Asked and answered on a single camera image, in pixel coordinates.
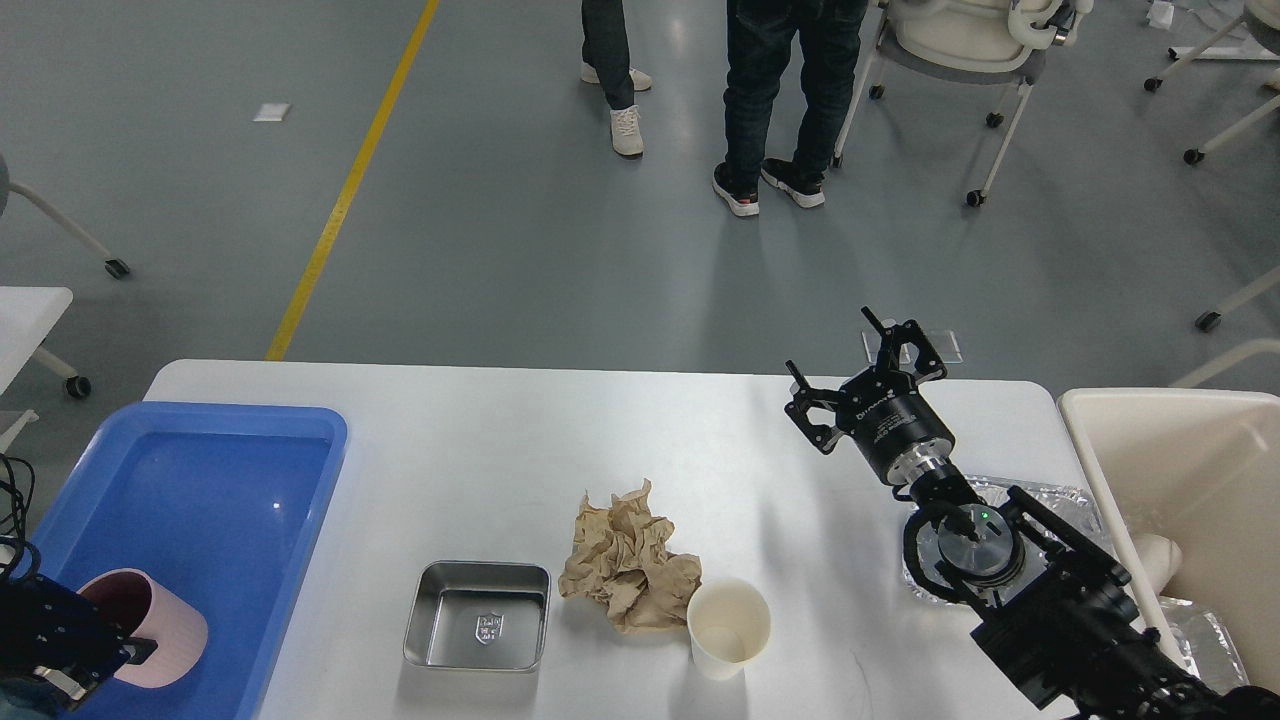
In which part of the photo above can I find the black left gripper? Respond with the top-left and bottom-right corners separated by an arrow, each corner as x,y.
1,575 -> 157,714

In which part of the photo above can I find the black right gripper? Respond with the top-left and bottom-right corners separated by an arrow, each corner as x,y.
785,306 -> 957,488

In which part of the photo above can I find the pink plastic mug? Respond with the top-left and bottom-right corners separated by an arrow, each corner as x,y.
78,568 -> 209,689

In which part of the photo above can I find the square stainless steel tray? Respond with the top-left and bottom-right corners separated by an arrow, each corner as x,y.
403,560 -> 550,673

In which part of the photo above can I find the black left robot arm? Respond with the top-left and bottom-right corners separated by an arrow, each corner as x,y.
1,455 -> 157,719

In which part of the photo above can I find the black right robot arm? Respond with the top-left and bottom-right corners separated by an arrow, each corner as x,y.
785,307 -> 1277,719

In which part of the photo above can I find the clear floor plate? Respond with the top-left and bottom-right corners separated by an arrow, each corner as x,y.
861,329 -> 963,368

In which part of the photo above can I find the blue plastic tray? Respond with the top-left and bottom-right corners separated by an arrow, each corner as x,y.
35,402 -> 347,719

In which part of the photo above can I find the white paper cup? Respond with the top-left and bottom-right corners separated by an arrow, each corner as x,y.
686,577 -> 772,682

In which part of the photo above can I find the crumpled brown paper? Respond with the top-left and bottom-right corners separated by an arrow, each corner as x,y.
557,479 -> 703,635

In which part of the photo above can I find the cream plastic bin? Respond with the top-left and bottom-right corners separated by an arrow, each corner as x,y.
1059,388 -> 1279,689

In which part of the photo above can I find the white chair legs right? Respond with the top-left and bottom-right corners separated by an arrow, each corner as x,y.
1146,0 -> 1280,333

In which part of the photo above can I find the white grey office chair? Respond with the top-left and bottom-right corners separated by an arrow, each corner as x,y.
831,1 -> 1094,208

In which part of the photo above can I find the person with black sneakers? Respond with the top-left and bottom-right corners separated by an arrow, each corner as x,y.
713,0 -> 869,218

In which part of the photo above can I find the aluminium foil tray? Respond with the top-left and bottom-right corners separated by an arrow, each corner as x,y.
901,475 -> 1251,694

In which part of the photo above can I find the person with white sneakers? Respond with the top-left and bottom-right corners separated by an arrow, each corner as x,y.
580,1 -> 653,158

